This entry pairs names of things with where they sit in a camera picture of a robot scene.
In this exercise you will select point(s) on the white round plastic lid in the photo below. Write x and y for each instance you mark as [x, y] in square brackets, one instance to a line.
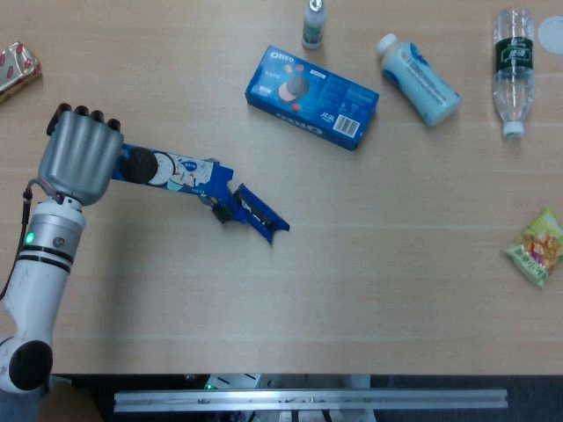
[553, 33]

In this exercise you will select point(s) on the small white bottle silver cap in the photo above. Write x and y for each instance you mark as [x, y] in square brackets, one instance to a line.
[313, 28]

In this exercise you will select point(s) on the red white snack packet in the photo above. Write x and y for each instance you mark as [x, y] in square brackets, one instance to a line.
[15, 66]

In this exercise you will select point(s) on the light blue milk bottle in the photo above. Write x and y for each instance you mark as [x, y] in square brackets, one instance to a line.
[422, 83]

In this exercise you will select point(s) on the green snack packet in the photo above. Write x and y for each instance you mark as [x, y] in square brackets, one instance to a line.
[536, 250]

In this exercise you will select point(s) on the aluminium rail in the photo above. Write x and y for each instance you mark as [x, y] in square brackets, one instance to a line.
[308, 399]

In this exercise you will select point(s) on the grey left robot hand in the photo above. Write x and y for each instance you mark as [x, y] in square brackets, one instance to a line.
[79, 158]

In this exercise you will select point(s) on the clear water bottle green label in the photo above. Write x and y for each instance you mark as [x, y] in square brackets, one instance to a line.
[514, 74]

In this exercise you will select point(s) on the blue oreo box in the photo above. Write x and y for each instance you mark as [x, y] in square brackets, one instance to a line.
[184, 171]
[325, 99]

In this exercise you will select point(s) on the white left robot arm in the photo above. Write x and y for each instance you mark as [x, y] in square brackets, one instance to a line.
[39, 272]

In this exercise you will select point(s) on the closed blue Oreo box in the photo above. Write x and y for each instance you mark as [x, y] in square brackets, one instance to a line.
[325, 99]

